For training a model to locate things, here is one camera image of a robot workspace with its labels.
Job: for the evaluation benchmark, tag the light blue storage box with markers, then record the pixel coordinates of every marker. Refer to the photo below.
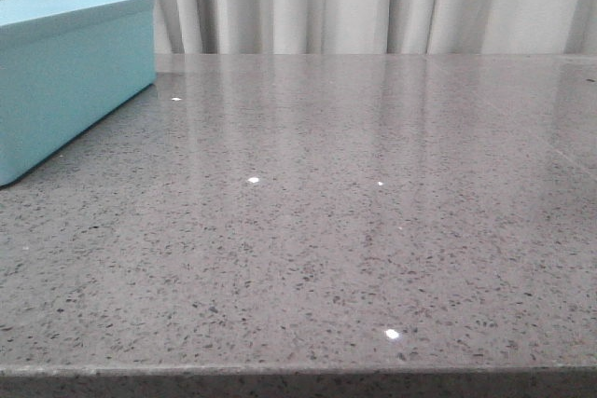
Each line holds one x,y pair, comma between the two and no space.
65,64

